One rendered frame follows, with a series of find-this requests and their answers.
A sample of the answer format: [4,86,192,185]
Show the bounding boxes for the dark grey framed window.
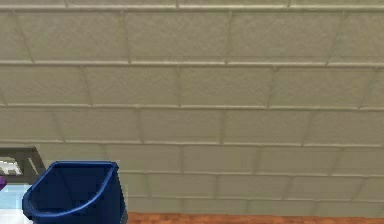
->
[0,146,47,185]

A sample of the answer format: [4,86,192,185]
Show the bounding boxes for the blue plastic bin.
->
[21,160,129,224]

